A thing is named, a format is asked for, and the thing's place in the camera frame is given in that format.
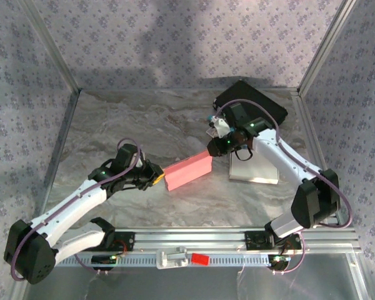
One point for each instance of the pink paper box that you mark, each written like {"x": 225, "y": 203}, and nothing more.
{"x": 189, "y": 170}

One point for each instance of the white paper box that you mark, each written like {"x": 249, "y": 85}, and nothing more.
{"x": 253, "y": 170}

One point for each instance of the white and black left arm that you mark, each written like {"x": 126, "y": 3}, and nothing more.
{"x": 68, "y": 212}

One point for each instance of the printed card pack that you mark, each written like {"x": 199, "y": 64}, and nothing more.
{"x": 211, "y": 132}

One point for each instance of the black ribbed carrying case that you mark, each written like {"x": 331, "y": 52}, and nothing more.
{"x": 262, "y": 103}

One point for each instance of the small black controller board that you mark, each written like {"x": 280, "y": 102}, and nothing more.
{"x": 279, "y": 261}
{"x": 101, "y": 259}

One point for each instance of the red plastic block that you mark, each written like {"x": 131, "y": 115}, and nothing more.
{"x": 200, "y": 259}

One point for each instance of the grey metal panel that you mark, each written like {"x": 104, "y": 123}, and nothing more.
{"x": 190, "y": 284}

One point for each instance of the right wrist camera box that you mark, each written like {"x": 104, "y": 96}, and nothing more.
{"x": 221, "y": 127}

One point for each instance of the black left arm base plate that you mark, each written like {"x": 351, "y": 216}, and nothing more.
{"x": 128, "y": 240}

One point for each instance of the wide aluminium base rail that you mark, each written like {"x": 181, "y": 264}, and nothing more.
{"x": 190, "y": 239}

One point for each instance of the aluminium table edge rail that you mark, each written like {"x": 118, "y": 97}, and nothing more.
{"x": 312, "y": 140}
{"x": 57, "y": 150}

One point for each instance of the white plastic bracket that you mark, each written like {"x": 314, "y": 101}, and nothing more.
{"x": 170, "y": 257}

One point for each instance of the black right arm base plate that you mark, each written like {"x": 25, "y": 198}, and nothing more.
{"x": 253, "y": 242}

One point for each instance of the aluminium frame post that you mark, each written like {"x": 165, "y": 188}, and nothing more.
{"x": 51, "y": 43}
{"x": 326, "y": 43}

